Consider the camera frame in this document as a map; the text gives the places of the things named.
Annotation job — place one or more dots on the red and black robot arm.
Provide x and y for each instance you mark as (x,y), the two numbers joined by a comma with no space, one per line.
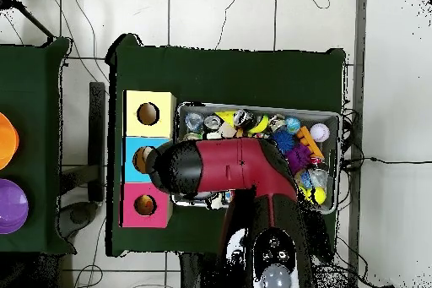
(229,163)

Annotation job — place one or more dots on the yellow toy banana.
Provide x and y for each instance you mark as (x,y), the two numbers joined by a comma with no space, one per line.
(260,124)

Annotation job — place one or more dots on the purple spiky ball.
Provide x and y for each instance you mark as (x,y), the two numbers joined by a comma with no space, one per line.
(298,158)

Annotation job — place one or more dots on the blue fuzzy ball with eyes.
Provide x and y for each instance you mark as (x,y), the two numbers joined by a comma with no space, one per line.
(284,141)

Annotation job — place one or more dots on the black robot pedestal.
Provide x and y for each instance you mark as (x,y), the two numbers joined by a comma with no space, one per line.
(196,274)

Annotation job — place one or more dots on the orange plate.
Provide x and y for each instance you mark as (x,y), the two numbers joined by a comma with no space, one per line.
(7,141)

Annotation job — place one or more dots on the white baseball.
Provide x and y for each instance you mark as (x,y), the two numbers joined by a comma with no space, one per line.
(320,132)

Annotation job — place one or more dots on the wooden box with three holes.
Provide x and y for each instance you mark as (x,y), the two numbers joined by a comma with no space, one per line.
(150,116)

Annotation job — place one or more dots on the yellow plush duck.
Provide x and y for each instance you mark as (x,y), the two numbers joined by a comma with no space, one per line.
(145,205)

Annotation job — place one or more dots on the dark green table cloth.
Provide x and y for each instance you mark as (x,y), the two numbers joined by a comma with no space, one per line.
(229,72)
(34,99)

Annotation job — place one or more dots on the purple plate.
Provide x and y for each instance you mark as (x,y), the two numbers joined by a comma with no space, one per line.
(10,207)

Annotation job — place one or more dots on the globe print ball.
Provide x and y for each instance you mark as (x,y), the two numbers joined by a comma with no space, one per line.
(292,124)

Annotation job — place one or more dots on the silver metal can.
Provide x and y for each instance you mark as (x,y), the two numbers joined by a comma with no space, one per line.
(212,122)

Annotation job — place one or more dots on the yellow ball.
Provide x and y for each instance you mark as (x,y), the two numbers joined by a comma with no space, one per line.
(317,195)

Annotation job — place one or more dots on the orange plastic block toy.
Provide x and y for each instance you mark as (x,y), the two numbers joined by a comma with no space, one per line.
(309,141)

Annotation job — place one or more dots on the yellow plastic block toy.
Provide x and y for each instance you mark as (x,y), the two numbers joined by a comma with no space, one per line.
(226,118)

